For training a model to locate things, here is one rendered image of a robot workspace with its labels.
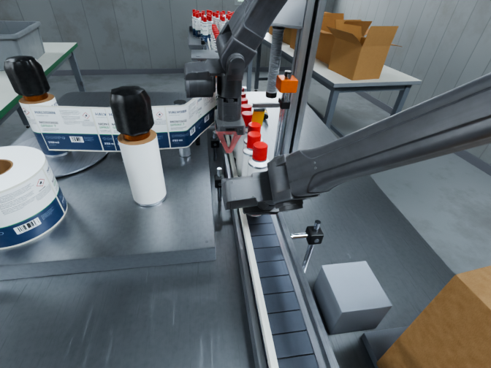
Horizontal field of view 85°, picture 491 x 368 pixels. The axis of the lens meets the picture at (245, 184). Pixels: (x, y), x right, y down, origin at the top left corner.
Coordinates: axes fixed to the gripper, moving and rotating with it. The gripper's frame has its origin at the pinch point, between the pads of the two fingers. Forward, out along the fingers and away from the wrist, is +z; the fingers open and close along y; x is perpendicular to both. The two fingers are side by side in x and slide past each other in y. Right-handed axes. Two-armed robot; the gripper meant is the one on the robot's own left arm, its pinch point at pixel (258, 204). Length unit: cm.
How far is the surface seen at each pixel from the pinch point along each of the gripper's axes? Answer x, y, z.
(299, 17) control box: -41.1, -10.5, -16.3
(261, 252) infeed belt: 11.3, 0.6, -1.7
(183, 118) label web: -30.6, 18.7, 12.7
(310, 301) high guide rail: 19.9, -3.4, -18.6
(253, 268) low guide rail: 14.4, 3.7, -8.4
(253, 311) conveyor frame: 22.1, 4.7, -9.5
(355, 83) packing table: -109, -104, 100
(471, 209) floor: -10, -197, 120
